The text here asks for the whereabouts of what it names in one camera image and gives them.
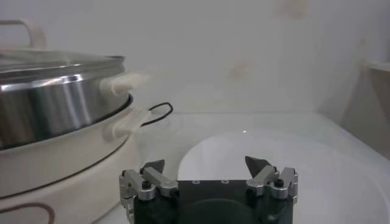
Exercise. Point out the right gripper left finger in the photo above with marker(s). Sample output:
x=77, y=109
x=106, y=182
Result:
x=155, y=178

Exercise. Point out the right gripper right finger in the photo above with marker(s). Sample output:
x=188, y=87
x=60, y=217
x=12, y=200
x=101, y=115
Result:
x=265, y=176

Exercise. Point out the perforated steel steamer basket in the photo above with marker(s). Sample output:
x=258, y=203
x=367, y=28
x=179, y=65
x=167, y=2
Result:
x=45, y=103

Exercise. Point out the white round plate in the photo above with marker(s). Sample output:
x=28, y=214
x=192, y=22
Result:
x=320, y=182

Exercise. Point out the cream electric pot base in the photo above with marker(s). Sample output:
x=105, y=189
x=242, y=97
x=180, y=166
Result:
x=61, y=176

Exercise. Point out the white side desk with label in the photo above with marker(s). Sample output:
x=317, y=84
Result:
x=371, y=100

